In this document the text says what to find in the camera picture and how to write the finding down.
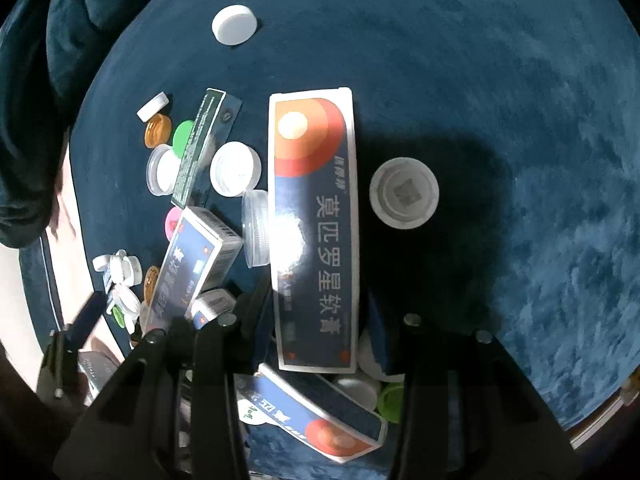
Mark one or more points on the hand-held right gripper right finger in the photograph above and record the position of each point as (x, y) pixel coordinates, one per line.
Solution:
(382, 350)

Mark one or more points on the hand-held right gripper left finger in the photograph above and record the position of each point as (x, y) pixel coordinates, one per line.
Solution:
(250, 320)

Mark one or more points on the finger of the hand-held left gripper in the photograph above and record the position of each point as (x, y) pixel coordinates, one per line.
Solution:
(92, 315)

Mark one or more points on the silver box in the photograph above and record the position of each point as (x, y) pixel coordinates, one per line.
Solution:
(100, 372)

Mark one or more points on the blue orange ointment box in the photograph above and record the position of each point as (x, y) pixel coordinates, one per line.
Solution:
(315, 210)
(325, 425)

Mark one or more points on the small green bottle cap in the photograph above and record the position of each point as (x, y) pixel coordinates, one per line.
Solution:
(119, 317)
(184, 137)

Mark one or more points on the small white bottle cap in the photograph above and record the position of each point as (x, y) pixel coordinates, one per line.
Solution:
(152, 106)
(102, 263)
(126, 267)
(125, 301)

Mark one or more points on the small white box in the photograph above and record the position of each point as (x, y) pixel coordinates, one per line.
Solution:
(212, 307)

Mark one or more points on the large green bottle cap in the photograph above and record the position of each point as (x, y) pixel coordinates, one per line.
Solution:
(391, 402)

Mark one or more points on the orange bottle cap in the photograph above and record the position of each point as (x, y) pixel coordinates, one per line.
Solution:
(157, 130)
(151, 284)

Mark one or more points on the blue medicine box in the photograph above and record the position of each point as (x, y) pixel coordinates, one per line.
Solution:
(195, 260)

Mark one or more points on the clear round lid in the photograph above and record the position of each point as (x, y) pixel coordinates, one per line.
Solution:
(256, 230)

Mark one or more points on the pink bottle cap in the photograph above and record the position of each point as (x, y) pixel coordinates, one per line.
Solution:
(174, 224)

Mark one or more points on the large white plastic lid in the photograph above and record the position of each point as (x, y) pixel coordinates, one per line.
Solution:
(404, 192)

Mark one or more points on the dark green slim box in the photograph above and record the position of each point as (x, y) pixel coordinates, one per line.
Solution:
(205, 145)

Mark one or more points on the dark teal blanket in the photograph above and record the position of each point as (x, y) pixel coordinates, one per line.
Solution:
(40, 110)

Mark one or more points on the flat white bottle cap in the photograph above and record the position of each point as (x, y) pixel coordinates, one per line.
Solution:
(234, 24)

